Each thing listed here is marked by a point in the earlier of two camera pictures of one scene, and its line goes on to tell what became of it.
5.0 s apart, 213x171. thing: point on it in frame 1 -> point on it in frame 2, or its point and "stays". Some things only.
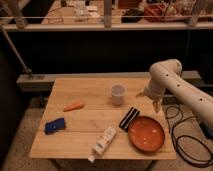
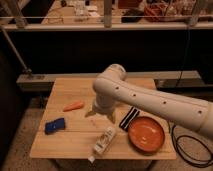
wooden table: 79,110 stays
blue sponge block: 51,127 stays
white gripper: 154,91 -> 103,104
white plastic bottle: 103,143 stays
